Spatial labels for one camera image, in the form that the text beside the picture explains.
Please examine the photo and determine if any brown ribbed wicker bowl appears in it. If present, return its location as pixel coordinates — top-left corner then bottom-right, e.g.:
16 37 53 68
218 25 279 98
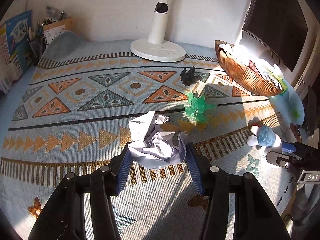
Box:
215 40 283 96

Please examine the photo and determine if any green translucent plastic toy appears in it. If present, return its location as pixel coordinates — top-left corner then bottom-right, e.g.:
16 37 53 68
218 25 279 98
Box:
184 93 217 124

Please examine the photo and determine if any white desk lamp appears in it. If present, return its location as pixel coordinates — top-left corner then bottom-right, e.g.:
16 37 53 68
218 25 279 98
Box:
130 0 185 62

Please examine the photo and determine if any row of upright books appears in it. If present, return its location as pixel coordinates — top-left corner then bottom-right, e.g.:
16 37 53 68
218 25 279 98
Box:
1 10 32 94

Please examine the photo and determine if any round blue glass side table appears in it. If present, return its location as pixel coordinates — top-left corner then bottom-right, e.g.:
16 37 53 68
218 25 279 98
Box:
270 79 305 125

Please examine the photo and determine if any patterned woven table mat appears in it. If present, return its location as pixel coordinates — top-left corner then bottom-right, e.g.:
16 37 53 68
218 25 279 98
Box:
1 33 295 239

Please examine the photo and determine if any black wall monitor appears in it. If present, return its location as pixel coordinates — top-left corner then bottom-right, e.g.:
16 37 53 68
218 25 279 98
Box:
242 0 308 71

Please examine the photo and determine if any beige calligraphy pen cup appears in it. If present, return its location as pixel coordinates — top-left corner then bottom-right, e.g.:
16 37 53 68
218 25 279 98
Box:
43 17 74 46

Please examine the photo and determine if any blue white cat plush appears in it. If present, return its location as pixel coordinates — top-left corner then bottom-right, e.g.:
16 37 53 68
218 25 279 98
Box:
247 125 282 155

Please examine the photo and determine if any black mesh pen holder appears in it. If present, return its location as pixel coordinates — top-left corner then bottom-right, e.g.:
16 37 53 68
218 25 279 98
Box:
28 34 46 66

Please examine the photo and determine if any black keychain figure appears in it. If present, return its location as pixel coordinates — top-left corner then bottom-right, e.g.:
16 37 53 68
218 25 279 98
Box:
180 66 202 86

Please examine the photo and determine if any paper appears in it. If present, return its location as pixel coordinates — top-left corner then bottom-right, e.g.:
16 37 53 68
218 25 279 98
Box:
128 111 189 170

